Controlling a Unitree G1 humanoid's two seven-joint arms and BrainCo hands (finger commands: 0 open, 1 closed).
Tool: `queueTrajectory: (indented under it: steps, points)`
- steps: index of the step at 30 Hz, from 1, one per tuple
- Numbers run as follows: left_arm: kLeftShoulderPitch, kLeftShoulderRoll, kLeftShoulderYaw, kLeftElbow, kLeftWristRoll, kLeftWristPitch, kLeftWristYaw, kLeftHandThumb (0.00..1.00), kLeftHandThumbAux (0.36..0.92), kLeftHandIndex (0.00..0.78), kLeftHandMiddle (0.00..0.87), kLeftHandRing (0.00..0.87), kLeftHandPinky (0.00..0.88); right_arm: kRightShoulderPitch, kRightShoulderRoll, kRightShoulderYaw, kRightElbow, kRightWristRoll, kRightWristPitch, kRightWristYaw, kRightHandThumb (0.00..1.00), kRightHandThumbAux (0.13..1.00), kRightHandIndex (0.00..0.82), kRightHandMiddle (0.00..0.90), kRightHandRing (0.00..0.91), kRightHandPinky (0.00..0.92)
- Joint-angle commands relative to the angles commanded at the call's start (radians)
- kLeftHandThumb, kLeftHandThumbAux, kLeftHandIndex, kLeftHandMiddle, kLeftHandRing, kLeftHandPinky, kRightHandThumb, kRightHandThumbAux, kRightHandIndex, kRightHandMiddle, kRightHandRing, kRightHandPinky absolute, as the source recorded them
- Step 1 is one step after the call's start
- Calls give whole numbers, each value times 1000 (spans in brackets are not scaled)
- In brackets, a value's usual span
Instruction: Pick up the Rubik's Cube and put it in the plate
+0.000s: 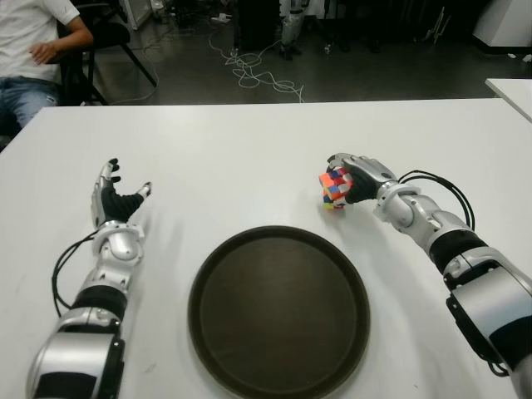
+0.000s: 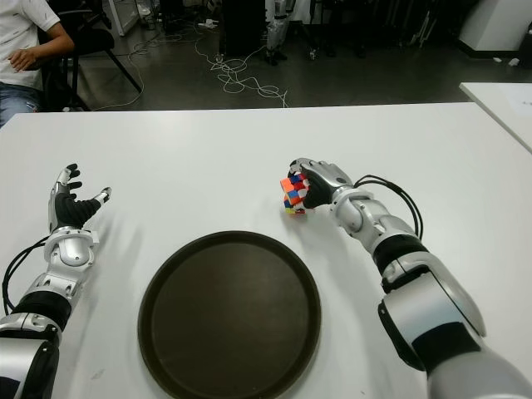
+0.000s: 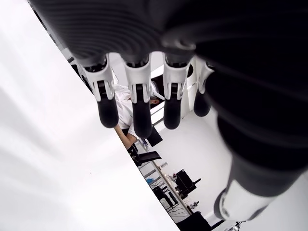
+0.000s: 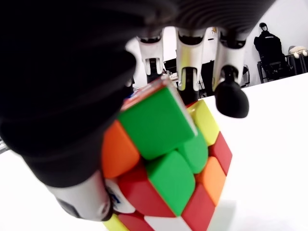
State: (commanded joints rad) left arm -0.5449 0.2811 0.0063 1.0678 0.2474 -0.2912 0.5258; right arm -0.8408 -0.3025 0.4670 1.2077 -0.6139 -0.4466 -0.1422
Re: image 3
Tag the seated person in white shirt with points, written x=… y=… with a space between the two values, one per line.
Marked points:
x=122 y=98

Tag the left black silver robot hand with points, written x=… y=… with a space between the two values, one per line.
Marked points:
x=240 y=72

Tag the black cabinet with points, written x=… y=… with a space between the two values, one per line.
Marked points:
x=192 y=222

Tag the small blue bag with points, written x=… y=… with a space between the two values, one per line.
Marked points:
x=150 y=181

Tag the black office chair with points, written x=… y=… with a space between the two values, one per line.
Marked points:
x=150 y=157

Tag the white VR headset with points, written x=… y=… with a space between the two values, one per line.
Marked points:
x=158 y=95

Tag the white desk with wood top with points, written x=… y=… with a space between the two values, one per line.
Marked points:
x=166 y=185

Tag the black computer monitor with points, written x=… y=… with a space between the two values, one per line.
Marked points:
x=184 y=183

